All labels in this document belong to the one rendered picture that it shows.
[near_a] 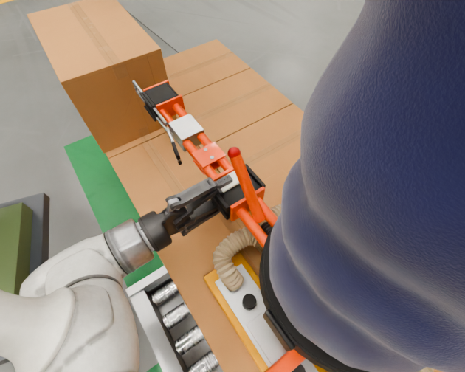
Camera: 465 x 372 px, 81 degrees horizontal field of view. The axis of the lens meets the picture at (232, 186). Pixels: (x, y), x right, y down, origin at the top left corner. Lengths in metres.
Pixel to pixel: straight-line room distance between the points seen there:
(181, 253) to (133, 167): 0.77
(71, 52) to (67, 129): 1.26
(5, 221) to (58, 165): 1.28
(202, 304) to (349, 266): 0.48
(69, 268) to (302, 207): 0.40
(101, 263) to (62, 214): 1.57
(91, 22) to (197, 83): 0.59
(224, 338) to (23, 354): 0.34
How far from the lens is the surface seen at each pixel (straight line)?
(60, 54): 1.38
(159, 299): 1.07
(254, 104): 1.59
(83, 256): 0.52
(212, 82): 1.74
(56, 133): 2.58
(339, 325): 0.26
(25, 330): 0.40
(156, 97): 0.77
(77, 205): 2.06
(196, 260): 0.65
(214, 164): 0.63
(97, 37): 1.43
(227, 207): 0.53
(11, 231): 1.06
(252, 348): 0.60
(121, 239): 0.52
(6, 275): 1.00
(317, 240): 0.19
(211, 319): 0.62
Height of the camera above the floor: 1.57
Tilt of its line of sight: 57 degrees down
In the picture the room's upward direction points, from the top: straight up
